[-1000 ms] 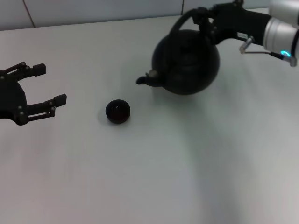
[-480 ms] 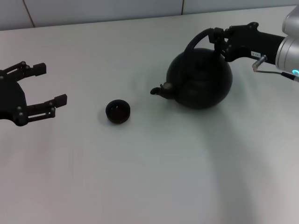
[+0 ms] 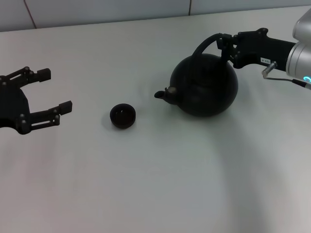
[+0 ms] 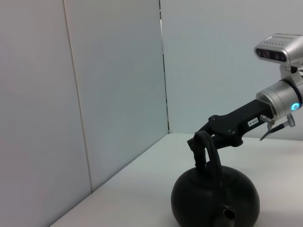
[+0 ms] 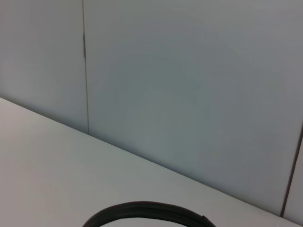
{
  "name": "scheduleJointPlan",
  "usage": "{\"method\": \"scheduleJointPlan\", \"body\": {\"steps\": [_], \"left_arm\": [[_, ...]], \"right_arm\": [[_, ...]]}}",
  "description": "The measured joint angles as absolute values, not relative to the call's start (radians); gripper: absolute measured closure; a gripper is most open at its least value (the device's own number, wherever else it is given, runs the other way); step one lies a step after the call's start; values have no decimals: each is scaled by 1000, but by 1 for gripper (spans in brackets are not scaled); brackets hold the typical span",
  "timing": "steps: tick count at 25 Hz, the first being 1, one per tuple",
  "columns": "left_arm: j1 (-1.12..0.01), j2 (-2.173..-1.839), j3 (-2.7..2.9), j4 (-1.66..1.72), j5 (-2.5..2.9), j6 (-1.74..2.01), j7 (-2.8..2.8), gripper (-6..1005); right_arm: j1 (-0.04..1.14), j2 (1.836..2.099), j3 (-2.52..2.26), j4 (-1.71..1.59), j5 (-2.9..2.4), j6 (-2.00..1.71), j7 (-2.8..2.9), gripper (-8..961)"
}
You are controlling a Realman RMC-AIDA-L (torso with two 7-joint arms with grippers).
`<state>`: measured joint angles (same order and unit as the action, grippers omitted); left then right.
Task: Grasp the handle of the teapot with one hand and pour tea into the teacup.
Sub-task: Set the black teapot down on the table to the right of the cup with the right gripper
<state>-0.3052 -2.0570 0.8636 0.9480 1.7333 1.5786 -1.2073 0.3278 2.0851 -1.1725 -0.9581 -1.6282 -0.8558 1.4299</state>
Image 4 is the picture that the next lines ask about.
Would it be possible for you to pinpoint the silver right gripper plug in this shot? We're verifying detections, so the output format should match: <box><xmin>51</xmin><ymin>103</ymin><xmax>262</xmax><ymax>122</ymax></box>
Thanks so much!
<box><xmin>260</xmin><ymin>114</ymin><xmax>276</xmax><ymax>125</ymax></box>

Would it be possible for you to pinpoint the black round teapot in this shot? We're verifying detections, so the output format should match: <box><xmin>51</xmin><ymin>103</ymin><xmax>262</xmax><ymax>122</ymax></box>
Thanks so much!
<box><xmin>170</xmin><ymin>131</ymin><xmax>261</xmax><ymax>227</ymax></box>

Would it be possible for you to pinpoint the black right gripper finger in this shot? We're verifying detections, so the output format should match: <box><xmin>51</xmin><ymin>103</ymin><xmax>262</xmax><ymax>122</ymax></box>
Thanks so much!
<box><xmin>208</xmin><ymin>135</ymin><xmax>237</xmax><ymax>152</ymax></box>
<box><xmin>187</xmin><ymin>122</ymin><xmax>213</xmax><ymax>152</ymax></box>

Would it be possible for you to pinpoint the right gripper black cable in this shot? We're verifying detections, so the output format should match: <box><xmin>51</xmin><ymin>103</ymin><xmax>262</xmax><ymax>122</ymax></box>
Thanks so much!
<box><xmin>259</xmin><ymin>113</ymin><xmax>298</xmax><ymax>141</ymax></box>

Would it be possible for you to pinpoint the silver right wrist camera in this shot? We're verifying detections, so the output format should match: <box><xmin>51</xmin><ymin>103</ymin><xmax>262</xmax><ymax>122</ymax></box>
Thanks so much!
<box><xmin>254</xmin><ymin>33</ymin><xmax>303</xmax><ymax>82</ymax></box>

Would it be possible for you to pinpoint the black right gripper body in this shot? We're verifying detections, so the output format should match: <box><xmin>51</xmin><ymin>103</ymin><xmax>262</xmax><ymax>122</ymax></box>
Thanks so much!
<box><xmin>207</xmin><ymin>98</ymin><xmax>276</xmax><ymax>148</ymax></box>

